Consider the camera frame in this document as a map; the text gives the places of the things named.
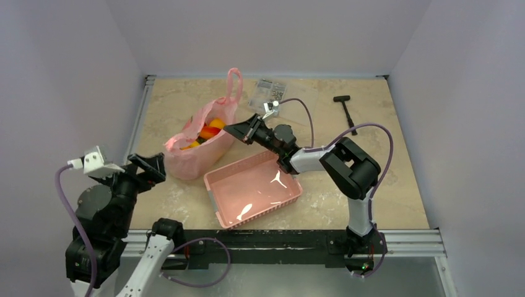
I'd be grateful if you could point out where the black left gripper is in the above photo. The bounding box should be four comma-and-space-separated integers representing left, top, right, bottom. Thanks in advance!
94, 151, 165, 232

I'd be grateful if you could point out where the pink plastic bag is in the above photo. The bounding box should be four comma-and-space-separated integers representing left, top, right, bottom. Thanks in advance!
164, 67, 243, 180

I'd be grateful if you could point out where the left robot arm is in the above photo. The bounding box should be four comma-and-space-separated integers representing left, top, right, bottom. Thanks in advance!
54, 150, 186, 296

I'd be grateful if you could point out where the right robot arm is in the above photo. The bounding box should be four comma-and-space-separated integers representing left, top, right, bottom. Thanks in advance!
224, 115, 381, 256

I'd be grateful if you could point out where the orange fake fruit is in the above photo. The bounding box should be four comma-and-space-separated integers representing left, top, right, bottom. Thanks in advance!
208, 118, 226, 129

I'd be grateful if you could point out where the red fake fruit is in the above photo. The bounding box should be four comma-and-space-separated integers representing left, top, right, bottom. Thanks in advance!
199, 126, 221, 140

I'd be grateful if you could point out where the yellow fake banana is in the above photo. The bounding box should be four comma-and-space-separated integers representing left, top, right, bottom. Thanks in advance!
181, 140, 201, 150

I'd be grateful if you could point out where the pink plastic basket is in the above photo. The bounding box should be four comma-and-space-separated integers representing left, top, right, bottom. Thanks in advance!
204, 150, 303, 230

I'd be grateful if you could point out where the black hammer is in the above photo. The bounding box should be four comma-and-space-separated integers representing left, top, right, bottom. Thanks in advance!
332, 95, 355, 128

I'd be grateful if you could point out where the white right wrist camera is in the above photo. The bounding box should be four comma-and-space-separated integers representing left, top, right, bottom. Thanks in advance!
262, 100, 280, 121

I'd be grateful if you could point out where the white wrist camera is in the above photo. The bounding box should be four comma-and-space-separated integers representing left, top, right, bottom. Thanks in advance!
262, 100, 280, 121
67, 145, 125, 179

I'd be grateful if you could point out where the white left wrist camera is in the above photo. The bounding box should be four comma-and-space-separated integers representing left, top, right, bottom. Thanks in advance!
67, 145, 125, 179

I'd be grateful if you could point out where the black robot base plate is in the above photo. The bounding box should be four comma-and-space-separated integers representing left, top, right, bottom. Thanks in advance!
162, 230, 388, 272

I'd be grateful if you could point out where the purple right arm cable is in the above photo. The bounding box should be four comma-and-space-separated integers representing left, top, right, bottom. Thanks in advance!
279, 97, 394, 280

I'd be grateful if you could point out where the aluminium table frame rail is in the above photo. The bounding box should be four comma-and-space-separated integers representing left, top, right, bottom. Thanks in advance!
126, 78, 454, 296

